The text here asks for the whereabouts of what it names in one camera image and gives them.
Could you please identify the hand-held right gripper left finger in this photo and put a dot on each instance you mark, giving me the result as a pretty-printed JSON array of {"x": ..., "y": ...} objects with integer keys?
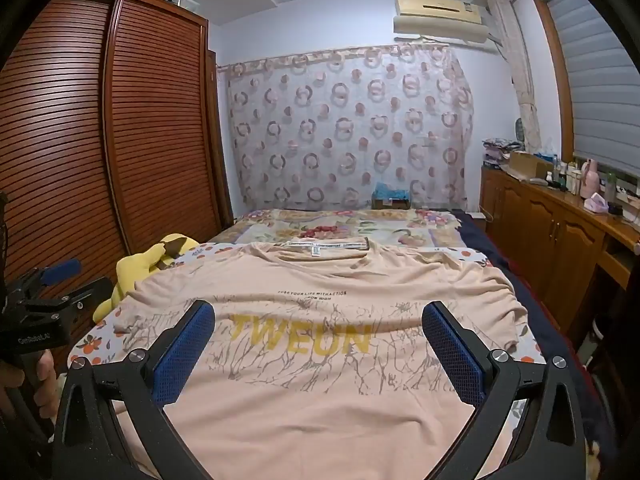
[{"x": 182, "y": 355}]

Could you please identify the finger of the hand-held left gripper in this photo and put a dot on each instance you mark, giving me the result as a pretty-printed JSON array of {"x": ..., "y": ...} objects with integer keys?
[
  {"x": 60, "y": 270},
  {"x": 90, "y": 290}
]

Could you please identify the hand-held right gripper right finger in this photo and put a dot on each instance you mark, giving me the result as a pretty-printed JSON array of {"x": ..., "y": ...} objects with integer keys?
[{"x": 455, "y": 360}]

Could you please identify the peach printed t-shirt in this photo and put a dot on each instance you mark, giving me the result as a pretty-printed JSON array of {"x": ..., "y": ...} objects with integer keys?
[{"x": 310, "y": 410}]

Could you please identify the stack of folded clothes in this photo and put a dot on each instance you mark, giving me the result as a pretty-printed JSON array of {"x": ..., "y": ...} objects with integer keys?
[{"x": 497, "y": 152}]

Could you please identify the person's left hand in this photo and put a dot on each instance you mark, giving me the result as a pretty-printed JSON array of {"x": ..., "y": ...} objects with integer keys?
[{"x": 49, "y": 380}]

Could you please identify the yellow plush toy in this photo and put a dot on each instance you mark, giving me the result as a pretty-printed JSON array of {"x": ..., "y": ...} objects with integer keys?
[{"x": 135, "y": 270}]

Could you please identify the orange fruit print blanket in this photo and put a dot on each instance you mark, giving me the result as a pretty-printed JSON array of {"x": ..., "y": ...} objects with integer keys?
[{"x": 95, "y": 345}]

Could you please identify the floral blanket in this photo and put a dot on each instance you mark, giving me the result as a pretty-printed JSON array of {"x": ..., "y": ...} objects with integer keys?
[{"x": 280, "y": 230}]

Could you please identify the wooden headboard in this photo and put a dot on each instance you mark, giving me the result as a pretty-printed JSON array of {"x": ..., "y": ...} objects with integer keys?
[{"x": 150, "y": 135}]

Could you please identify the wooden sideboard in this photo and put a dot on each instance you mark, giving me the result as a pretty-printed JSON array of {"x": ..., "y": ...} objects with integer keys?
[{"x": 545, "y": 220}]

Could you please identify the small brown box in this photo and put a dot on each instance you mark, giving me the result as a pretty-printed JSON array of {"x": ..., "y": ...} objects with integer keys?
[{"x": 392, "y": 204}]

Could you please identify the blue plastic bag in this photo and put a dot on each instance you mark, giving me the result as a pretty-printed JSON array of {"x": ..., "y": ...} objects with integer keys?
[{"x": 392, "y": 191}]

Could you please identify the open cardboard box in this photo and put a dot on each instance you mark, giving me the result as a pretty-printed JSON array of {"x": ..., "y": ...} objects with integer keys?
[{"x": 525, "y": 165}]

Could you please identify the pink pouch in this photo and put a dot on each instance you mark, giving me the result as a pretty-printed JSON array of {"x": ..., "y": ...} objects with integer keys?
[{"x": 597, "y": 203}]

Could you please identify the group of toiletry bottles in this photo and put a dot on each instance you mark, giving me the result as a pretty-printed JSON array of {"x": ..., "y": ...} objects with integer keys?
[{"x": 565, "y": 177}]

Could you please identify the pink bottle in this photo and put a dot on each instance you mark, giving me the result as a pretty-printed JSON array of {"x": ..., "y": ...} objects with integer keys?
[{"x": 590, "y": 180}]

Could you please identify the small desk fan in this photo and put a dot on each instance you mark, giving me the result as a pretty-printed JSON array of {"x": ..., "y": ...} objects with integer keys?
[{"x": 521, "y": 130}]

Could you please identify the circle patterned sheer curtain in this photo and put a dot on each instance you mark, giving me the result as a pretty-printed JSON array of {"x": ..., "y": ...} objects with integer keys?
[{"x": 350, "y": 125}]

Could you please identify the drawn lace curtain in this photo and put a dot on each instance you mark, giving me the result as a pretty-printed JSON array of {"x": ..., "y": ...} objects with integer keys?
[{"x": 522, "y": 85}]

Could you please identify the white storage box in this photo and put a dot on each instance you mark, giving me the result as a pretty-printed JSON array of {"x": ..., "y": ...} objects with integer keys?
[{"x": 184, "y": 4}]

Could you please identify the grey window blind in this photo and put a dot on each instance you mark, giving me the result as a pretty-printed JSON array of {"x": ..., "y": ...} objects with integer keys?
[{"x": 600, "y": 85}]

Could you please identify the cream air conditioner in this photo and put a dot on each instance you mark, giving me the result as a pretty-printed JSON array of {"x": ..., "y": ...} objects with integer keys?
[{"x": 435, "y": 10}]

